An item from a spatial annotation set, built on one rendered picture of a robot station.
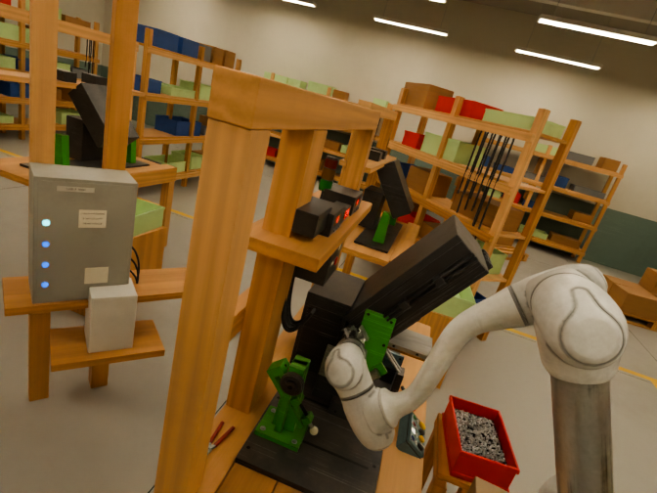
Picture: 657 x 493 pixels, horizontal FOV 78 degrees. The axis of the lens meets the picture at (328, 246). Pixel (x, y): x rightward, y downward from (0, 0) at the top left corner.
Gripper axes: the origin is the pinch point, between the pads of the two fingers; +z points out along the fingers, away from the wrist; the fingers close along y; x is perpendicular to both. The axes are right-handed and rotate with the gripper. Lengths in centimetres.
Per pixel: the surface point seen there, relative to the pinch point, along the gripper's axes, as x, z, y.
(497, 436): -26, 27, -63
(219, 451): 48, -29, -9
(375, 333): -5.3, 4.4, -2.1
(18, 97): 430, 435, 527
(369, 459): 12.6, -12.1, -34.9
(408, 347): -11.8, 17.3, -14.6
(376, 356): -1.7, 4.4, -9.8
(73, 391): 181, 63, 31
